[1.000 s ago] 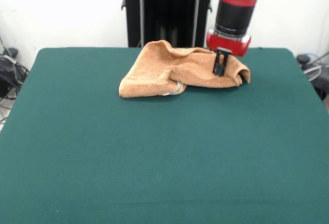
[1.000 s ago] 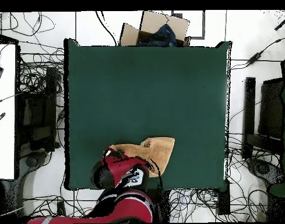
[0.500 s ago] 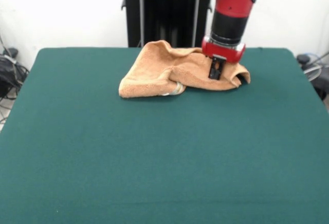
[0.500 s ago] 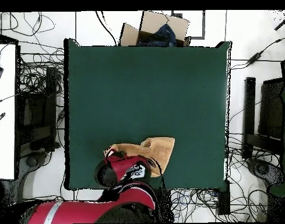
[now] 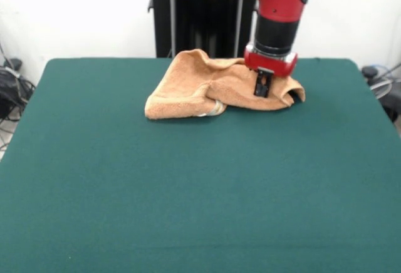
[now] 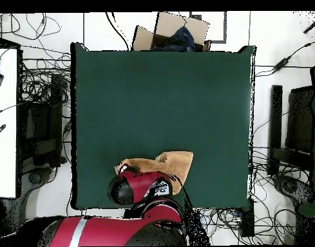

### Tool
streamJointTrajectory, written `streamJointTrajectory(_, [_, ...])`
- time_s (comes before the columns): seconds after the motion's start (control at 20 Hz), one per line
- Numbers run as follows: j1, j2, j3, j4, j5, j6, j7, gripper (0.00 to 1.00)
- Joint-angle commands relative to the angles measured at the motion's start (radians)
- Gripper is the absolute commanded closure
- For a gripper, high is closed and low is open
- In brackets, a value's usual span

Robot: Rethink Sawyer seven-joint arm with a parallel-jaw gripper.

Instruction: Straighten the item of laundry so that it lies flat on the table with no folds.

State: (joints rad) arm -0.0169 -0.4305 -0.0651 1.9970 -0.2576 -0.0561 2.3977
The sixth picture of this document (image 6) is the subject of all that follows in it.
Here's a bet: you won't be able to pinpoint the tan terry towel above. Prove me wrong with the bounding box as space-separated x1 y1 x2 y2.
114 151 195 196

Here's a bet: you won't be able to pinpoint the dark green table cloth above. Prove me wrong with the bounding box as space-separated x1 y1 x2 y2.
70 42 256 210

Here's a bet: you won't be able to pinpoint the black metal stand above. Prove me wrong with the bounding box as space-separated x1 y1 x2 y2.
267 84 315 176
19 73 66 169

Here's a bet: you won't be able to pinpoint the black floor equipment lump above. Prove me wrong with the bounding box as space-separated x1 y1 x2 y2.
272 174 315 207
24 167 53 187

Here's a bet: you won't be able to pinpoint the white desk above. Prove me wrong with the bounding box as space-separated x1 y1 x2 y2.
0 47 19 199

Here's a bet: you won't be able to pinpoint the small black box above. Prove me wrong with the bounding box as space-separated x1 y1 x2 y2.
240 200 255 238

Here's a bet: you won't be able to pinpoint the dark blue garment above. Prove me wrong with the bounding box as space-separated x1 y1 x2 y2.
150 26 196 52

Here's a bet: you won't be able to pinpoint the open cardboard box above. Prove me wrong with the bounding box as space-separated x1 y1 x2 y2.
132 12 211 52

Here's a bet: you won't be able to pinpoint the black power adapter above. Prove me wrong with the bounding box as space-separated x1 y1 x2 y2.
272 57 292 74

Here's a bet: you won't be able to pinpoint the black rod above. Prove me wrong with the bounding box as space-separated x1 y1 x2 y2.
302 15 315 35

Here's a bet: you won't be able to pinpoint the tangled black cables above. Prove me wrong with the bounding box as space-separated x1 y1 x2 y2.
18 46 72 109
249 146 302 246

